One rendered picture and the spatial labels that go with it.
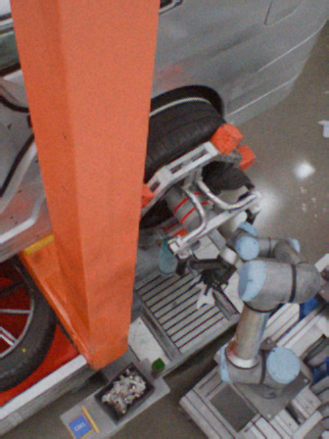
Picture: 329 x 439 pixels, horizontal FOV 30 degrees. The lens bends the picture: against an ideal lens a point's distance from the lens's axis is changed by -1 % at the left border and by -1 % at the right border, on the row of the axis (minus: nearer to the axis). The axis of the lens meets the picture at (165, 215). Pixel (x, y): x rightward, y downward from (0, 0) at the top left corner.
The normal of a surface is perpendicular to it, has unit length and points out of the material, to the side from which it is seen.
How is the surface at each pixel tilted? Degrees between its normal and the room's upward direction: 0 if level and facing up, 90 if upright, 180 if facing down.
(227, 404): 0
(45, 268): 0
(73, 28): 90
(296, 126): 0
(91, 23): 90
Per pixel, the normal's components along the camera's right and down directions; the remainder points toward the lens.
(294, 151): 0.07, -0.45
